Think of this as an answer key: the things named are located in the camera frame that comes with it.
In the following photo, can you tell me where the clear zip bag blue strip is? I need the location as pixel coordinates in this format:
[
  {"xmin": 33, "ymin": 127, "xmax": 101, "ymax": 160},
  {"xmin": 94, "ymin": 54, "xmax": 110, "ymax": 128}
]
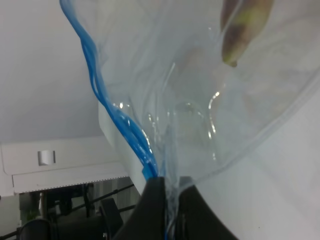
[{"xmin": 60, "ymin": 0, "xmax": 320, "ymax": 228}]

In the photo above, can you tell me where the black office chair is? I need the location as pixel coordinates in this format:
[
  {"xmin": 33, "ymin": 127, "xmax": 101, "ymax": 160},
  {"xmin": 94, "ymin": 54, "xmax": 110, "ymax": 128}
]
[{"xmin": 17, "ymin": 198, "xmax": 124, "ymax": 240}]

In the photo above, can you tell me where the purple eggplant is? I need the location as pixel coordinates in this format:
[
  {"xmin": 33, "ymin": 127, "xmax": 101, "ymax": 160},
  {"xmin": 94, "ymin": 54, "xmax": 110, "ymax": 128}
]
[{"xmin": 220, "ymin": 0, "xmax": 274, "ymax": 68}]

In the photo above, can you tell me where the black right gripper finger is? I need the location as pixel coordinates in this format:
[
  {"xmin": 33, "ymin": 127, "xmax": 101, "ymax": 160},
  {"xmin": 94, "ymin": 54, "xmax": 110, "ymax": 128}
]
[{"xmin": 174, "ymin": 176, "xmax": 237, "ymax": 240}]

